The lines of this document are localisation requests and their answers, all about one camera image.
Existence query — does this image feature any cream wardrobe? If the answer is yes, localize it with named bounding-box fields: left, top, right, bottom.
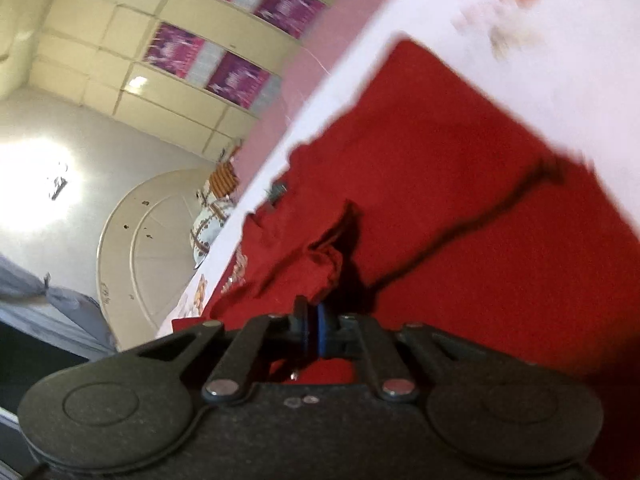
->
left=0, top=0, right=356, bottom=161

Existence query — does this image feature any orange striped pillow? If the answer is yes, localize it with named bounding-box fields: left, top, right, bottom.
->
left=207, top=147, right=241, bottom=198

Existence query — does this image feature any grey cloth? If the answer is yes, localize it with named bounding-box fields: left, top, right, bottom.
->
left=0, top=255, right=118, bottom=361

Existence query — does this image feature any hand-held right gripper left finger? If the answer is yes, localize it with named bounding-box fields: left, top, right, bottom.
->
left=137, top=296, right=317, bottom=406

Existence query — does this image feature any round white panel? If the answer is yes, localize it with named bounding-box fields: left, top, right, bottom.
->
left=97, top=169, right=241, bottom=356

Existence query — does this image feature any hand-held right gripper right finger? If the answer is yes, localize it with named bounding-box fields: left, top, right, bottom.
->
left=316, top=304, right=483, bottom=403

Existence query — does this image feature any dark ceiling fixture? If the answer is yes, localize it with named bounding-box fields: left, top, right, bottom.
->
left=49, top=161, right=70, bottom=201

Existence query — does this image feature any white brown patterned pillow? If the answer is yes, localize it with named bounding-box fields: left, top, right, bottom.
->
left=189, top=192, right=237, bottom=271

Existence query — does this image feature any red sweater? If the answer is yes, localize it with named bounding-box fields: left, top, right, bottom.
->
left=170, top=37, right=640, bottom=478

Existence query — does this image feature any white floral bedsheet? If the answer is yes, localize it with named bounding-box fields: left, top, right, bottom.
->
left=155, top=0, right=640, bottom=336

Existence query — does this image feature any pink bedsheet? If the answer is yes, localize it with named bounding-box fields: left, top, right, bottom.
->
left=232, top=0, right=446, bottom=181

